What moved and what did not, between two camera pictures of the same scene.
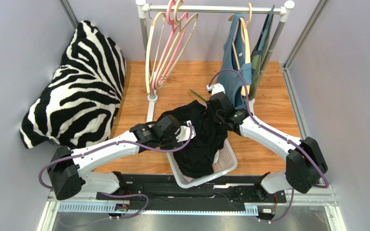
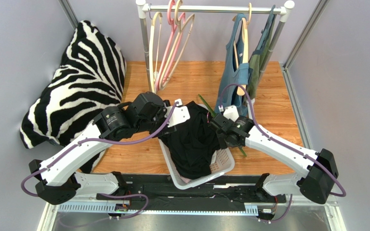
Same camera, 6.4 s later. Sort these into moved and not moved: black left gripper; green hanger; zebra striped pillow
Moved: green hanger; black left gripper
Not moved: zebra striped pillow
